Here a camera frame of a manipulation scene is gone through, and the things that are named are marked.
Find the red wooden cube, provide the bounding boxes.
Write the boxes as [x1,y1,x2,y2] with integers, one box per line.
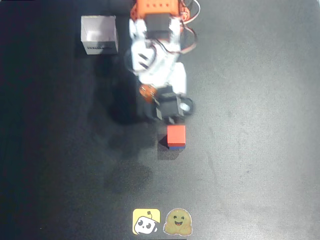
[166,124,187,148]

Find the white cardboard box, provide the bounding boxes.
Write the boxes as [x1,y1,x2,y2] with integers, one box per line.
[80,14,119,56]

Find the smiling hugging face sticker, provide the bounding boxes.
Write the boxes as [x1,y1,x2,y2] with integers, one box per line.
[162,207,194,237]

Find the yellow robot face sticker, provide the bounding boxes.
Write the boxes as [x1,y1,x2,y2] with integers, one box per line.
[132,208,162,236]

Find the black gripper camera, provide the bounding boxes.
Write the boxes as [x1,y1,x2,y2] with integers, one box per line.
[178,96,195,116]

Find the red white black servo cable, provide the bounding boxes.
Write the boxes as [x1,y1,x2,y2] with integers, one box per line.
[174,0,202,55]

